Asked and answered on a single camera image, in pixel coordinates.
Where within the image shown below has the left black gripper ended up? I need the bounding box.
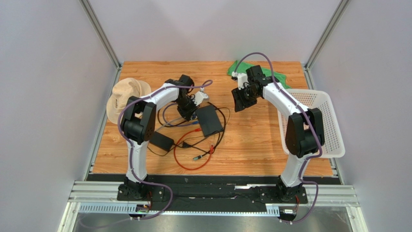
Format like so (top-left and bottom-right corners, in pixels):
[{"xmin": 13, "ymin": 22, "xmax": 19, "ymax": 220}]
[{"xmin": 175, "ymin": 96, "xmax": 200, "ymax": 122}]

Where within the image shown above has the grey ethernet cable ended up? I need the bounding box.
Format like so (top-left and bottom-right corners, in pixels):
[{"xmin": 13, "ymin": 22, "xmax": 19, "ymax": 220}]
[{"xmin": 156, "ymin": 116, "xmax": 187, "ymax": 132}]

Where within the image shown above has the black network switch box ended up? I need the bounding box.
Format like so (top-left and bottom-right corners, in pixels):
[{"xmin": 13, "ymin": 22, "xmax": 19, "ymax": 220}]
[{"xmin": 195, "ymin": 105, "xmax": 223, "ymax": 137}]

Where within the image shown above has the black ethernet cable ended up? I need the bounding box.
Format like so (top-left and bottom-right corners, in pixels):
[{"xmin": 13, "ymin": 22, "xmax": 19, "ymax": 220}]
[{"xmin": 157, "ymin": 102, "xmax": 231, "ymax": 161}]

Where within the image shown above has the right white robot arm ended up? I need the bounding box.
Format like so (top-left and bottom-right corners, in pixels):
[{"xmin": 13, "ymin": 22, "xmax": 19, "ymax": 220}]
[{"xmin": 232, "ymin": 65, "xmax": 324, "ymax": 202}]

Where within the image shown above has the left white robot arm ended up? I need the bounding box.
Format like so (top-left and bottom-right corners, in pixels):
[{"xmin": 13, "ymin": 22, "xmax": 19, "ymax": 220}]
[{"xmin": 119, "ymin": 75, "xmax": 199, "ymax": 198}]

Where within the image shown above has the black power adapter brick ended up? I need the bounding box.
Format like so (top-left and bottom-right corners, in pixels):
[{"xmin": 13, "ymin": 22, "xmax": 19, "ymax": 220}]
[{"xmin": 149, "ymin": 131, "xmax": 175, "ymax": 152}]

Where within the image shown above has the beige bucket hat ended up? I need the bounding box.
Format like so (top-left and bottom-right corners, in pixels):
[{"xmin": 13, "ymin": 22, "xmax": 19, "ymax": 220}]
[{"xmin": 106, "ymin": 78, "xmax": 152, "ymax": 125}]

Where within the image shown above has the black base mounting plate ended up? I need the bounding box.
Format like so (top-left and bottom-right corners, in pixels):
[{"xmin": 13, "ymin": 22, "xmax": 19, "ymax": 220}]
[{"xmin": 86, "ymin": 174, "xmax": 342, "ymax": 213}]

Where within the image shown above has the white plastic basket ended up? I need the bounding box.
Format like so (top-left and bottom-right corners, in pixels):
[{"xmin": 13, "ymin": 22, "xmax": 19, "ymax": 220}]
[{"xmin": 287, "ymin": 89, "xmax": 345, "ymax": 159}]

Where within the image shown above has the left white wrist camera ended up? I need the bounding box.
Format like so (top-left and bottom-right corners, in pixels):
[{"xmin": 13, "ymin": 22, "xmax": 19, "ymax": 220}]
[{"xmin": 193, "ymin": 91, "xmax": 210, "ymax": 106}]

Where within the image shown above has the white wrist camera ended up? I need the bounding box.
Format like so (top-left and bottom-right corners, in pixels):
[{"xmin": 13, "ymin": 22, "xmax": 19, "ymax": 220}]
[
  {"xmin": 193, "ymin": 91, "xmax": 210, "ymax": 106},
  {"xmin": 231, "ymin": 72, "xmax": 249, "ymax": 90}
]

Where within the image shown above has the blue ethernet cable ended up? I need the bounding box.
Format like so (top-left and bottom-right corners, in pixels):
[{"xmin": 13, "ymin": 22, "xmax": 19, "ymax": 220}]
[{"xmin": 162, "ymin": 102, "xmax": 200, "ymax": 128}]

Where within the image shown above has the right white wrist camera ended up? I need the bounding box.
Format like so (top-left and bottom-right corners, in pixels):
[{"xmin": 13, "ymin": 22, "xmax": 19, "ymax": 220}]
[{"xmin": 231, "ymin": 72, "xmax": 249, "ymax": 90}]

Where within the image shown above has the red ethernet cable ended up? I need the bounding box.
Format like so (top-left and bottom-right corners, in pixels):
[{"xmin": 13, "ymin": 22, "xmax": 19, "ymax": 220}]
[{"xmin": 173, "ymin": 128, "xmax": 216, "ymax": 171}]

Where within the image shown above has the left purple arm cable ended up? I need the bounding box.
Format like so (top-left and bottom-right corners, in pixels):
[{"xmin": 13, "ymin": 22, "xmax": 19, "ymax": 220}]
[{"xmin": 116, "ymin": 79, "xmax": 214, "ymax": 221}]

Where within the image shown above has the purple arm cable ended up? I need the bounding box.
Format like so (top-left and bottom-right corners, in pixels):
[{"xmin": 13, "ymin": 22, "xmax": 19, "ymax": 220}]
[
  {"xmin": 232, "ymin": 52, "xmax": 324, "ymax": 225},
  {"xmin": 116, "ymin": 79, "xmax": 214, "ymax": 221}
]

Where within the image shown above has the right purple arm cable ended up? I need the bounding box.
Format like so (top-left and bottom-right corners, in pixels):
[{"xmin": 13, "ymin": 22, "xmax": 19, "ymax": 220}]
[{"xmin": 232, "ymin": 52, "xmax": 324, "ymax": 225}]

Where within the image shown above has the black power cord with plug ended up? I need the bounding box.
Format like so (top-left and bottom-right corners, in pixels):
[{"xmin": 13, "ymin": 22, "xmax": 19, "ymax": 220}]
[{"xmin": 148, "ymin": 130, "xmax": 226, "ymax": 157}]

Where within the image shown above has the aluminium frame rail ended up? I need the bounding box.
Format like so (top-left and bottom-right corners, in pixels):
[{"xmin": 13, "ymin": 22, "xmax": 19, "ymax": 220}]
[{"xmin": 58, "ymin": 174, "xmax": 368, "ymax": 232}]

